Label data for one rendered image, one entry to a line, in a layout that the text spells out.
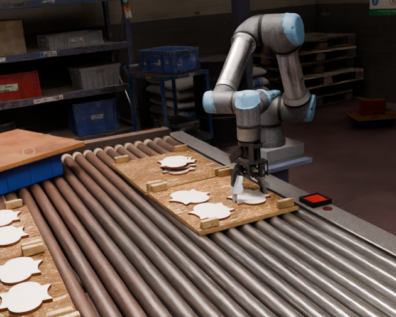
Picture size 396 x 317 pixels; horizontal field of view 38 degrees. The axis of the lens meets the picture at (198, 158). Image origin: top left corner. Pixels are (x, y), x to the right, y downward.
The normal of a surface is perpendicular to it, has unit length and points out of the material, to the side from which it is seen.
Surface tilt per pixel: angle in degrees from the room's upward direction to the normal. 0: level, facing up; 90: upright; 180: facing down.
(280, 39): 120
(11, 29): 98
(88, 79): 96
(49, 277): 0
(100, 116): 90
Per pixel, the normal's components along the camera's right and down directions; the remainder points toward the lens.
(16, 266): -0.07, -0.96
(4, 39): 0.66, 0.15
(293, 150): 0.49, 0.22
